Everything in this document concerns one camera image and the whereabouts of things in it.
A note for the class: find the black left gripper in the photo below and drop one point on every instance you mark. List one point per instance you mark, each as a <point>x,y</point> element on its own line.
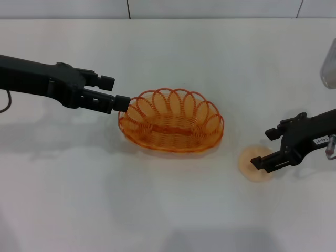
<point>39,78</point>

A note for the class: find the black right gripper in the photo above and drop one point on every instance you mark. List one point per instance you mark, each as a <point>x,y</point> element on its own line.
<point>299,139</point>

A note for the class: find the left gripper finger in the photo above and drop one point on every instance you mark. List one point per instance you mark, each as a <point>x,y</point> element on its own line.
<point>122,103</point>

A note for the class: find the beige steamed bun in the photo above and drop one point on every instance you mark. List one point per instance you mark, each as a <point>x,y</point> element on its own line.
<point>245,162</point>

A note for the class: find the orange woven plastic basket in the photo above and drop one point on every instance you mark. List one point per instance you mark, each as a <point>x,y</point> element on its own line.
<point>170,131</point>

